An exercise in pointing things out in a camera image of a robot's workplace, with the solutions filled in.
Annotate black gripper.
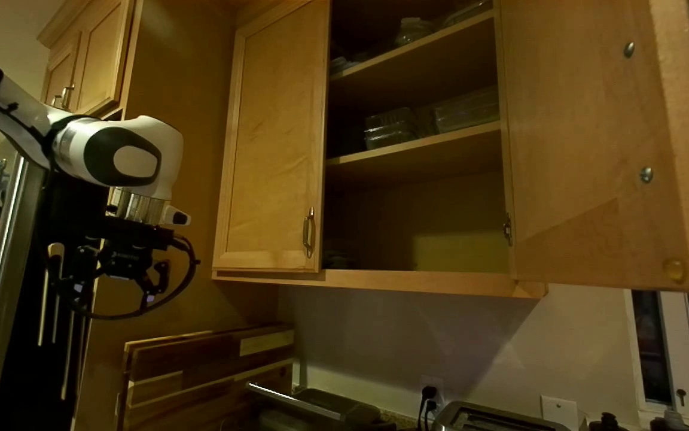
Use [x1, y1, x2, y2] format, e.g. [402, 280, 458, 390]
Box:
[61, 226, 172, 317]

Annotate wooden toaster tongs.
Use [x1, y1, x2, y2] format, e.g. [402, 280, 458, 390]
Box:
[36, 240, 66, 347]

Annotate wooden cabinet door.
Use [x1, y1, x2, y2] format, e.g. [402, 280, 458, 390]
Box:
[212, 3, 332, 275]
[492, 0, 689, 298]

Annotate tall wooden cabinet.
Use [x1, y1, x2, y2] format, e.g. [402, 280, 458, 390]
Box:
[36, 0, 283, 431]

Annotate wooden cabinet shelf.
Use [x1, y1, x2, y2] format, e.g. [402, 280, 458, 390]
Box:
[327, 8, 500, 91]
[322, 120, 506, 178]

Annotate round door bumper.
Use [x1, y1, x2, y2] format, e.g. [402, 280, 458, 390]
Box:
[662, 256, 689, 285]

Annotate dark striped wooden cutting board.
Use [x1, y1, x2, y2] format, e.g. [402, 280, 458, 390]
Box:
[114, 322, 298, 431]

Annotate clear glass dish stack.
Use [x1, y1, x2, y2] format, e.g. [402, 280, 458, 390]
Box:
[431, 84, 503, 136]
[361, 104, 421, 151]

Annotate clear glassware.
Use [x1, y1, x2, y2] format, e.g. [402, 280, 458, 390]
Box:
[394, 13, 436, 49]
[437, 0, 494, 30]

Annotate stainless steel toaster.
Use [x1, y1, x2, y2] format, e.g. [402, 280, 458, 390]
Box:
[431, 398, 571, 431]

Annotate black capped bottle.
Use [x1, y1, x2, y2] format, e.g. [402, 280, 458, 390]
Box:
[586, 409, 629, 431]

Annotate white framed window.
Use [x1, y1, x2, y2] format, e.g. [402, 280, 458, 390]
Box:
[629, 33, 689, 427]

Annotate white bottle black cap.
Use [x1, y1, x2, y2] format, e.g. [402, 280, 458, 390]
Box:
[646, 403, 689, 431]

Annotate metal bar handle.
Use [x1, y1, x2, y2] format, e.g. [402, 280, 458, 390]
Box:
[59, 306, 94, 403]

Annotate metal cabinet door handle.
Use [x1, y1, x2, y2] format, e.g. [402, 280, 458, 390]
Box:
[298, 207, 318, 262]

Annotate wall outlet with plug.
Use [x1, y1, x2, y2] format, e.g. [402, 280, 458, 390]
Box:
[418, 384, 442, 416]

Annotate black power cord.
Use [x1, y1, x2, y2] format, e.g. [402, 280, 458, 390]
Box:
[413, 390, 442, 431]

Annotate white wall plate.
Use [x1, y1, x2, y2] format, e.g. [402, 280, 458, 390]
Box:
[537, 393, 580, 431]

